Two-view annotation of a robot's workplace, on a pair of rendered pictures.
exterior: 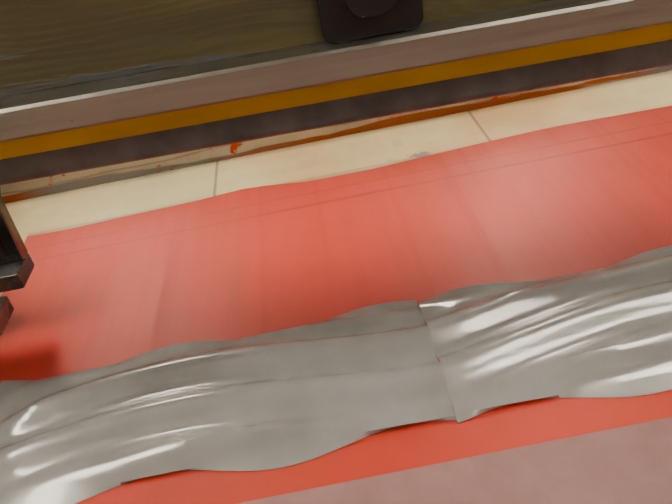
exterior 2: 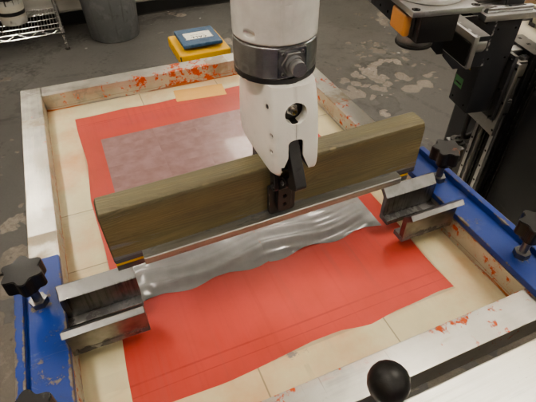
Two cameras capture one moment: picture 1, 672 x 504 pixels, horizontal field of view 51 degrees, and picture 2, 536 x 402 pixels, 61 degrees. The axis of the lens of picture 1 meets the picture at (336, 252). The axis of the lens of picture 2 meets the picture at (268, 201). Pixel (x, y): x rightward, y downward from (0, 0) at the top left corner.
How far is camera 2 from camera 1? 0.70 m
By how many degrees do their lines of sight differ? 102
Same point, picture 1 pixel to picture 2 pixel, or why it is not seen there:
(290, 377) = (293, 230)
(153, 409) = (323, 215)
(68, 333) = (377, 241)
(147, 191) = (424, 321)
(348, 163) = (327, 346)
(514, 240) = (241, 290)
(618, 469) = not seen: hidden behind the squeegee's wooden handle
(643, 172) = (190, 336)
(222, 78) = not seen: hidden behind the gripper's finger
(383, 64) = not seen: hidden behind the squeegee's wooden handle
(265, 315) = (315, 253)
